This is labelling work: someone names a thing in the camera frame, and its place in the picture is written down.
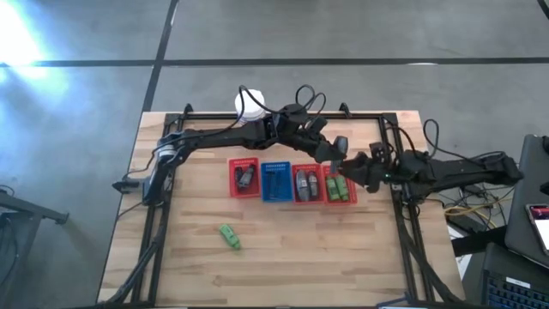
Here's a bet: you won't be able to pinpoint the green batteries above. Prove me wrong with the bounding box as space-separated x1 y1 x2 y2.
335 174 350 202

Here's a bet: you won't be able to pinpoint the blue object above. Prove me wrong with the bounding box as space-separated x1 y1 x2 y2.
376 294 415 309

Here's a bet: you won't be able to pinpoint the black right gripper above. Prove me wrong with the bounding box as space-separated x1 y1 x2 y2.
341 142 402 193

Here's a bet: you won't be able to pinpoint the yellow cable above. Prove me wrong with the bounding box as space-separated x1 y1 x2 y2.
443 203 516 218

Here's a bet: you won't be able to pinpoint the black laptop with lit keyboard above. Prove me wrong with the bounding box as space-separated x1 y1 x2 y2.
480 242 549 309

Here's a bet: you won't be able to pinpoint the dark grey toiletry bottle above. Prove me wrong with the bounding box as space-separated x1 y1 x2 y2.
238 166 256 190

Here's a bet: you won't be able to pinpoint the white sheet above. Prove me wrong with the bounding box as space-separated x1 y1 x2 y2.
447 223 473 280

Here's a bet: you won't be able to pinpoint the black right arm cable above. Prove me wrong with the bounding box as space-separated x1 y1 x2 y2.
422 118 507 162

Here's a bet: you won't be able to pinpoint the black aluminium table frame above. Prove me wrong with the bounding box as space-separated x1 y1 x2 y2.
96 101 467 308

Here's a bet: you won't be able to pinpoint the green battery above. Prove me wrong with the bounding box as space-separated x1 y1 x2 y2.
218 222 242 251

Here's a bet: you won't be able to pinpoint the red plastic slotted basket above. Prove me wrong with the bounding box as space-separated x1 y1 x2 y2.
227 156 262 199
292 162 326 205
322 164 359 206

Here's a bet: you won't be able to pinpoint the blue plastic slotted basket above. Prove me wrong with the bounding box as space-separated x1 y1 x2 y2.
260 161 294 203

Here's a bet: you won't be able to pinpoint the small grey toiletry tube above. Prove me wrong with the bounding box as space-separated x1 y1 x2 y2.
308 171 321 200

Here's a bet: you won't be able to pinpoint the disinfecting wipes canister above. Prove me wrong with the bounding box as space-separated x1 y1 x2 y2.
233 88 267 126

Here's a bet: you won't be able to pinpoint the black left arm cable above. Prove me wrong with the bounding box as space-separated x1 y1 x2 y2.
124 84 328 181

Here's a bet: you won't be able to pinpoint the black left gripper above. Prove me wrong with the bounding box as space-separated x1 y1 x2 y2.
316 135 349 177

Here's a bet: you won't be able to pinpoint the black strap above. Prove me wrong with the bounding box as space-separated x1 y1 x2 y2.
449 225 510 258

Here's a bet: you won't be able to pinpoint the smartphone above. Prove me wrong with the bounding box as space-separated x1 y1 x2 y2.
525 203 549 257

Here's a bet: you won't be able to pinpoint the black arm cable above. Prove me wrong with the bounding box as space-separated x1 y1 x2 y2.
422 118 507 162
124 84 328 181

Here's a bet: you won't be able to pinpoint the large grey toiletry tube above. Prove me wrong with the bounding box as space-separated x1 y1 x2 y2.
295 169 311 203

